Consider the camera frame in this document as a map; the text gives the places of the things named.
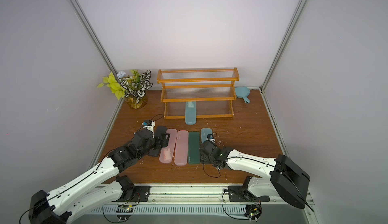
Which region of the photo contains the electronics board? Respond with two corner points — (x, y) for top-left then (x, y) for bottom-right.
(116, 204), (134, 222)
(244, 203), (262, 222)

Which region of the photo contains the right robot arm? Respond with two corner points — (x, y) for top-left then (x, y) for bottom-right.
(199, 140), (310, 209)

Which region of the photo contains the pink pencil case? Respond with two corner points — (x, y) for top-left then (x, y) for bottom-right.
(174, 131), (189, 166)
(159, 129), (178, 164)

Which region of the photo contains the aluminium rail frame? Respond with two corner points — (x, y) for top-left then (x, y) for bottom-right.
(56, 183), (319, 224)

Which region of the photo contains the teal pencil case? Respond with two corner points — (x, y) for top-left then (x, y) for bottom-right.
(185, 101), (197, 125)
(201, 128), (213, 143)

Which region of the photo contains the potted plant in vase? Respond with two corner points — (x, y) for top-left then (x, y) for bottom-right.
(97, 69), (153, 109)

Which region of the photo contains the dark green pencil case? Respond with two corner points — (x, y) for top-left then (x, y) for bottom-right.
(188, 132), (201, 164)

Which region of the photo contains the teal hand mirror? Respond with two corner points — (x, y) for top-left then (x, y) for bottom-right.
(235, 87), (250, 104)

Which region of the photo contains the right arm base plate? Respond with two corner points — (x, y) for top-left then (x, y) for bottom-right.
(227, 185), (270, 202)

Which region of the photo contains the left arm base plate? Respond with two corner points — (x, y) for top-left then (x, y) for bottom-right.
(117, 185), (151, 202)

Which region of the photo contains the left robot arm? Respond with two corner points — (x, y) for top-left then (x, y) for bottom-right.
(28, 126), (170, 224)

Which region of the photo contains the orange wooden shelf rack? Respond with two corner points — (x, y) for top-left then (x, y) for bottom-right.
(157, 67), (239, 119)

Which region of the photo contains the right electronics board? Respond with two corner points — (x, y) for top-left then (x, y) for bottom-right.
(244, 203), (262, 222)

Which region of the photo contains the left electronics board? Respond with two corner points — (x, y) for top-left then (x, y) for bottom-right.
(116, 204), (134, 222)

